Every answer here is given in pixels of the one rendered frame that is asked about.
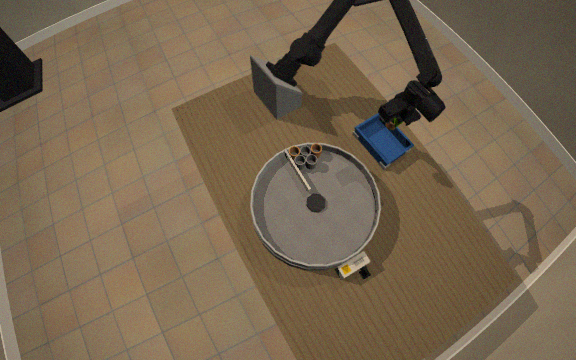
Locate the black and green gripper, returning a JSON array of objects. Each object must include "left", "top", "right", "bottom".
[{"left": 392, "top": 96, "right": 421, "bottom": 127}]

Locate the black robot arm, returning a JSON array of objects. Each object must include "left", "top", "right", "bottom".
[{"left": 266, "top": 0, "right": 445, "bottom": 124}]

